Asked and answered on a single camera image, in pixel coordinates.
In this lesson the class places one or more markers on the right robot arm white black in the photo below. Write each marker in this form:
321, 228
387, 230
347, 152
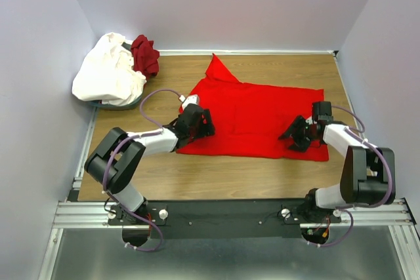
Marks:
368, 175

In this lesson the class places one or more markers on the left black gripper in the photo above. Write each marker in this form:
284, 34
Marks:
207, 129

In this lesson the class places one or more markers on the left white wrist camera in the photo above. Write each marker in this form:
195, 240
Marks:
187, 100

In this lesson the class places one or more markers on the grey laundry basket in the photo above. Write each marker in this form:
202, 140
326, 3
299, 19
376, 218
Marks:
124, 106

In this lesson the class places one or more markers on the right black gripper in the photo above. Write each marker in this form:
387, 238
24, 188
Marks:
298, 145

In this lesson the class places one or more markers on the dark red t-shirt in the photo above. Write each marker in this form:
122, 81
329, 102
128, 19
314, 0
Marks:
145, 57

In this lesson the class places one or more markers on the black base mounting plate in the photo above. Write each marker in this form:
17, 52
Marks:
236, 218

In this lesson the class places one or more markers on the white t-shirt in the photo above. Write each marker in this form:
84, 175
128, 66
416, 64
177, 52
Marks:
107, 75

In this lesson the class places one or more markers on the bright red t-shirt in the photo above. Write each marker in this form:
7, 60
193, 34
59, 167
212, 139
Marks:
249, 118

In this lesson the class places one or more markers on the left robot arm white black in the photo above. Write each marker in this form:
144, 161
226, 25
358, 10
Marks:
115, 160

